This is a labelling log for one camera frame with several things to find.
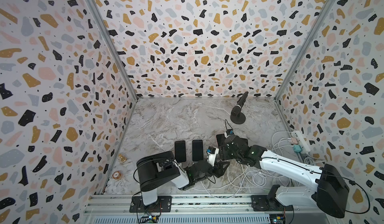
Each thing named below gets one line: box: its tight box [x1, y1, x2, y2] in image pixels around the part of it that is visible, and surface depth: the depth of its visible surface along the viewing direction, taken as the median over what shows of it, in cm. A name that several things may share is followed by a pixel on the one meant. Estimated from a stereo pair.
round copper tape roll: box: [112, 171, 122, 179], surface depth 81 cm
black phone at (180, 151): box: [174, 140, 187, 163], surface depth 95 cm
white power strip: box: [291, 130, 311, 154], surface depth 98 cm
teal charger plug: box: [293, 144, 303, 153], surface depth 96 cm
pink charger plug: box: [290, 137, 298, 145], surface depth 99 cm
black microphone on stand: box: [230, 91, 249, 125], surface depth 100 cm
